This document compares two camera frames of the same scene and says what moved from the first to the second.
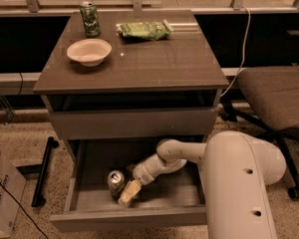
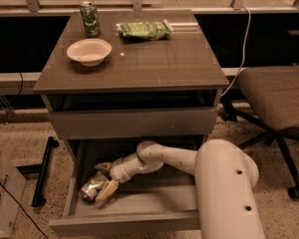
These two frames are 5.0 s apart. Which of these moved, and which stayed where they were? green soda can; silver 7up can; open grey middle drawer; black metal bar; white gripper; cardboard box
Moved: silver 7up can; white gripper
Stayed: cardboard box; green soda can; black metal bar; open grey middle drawer
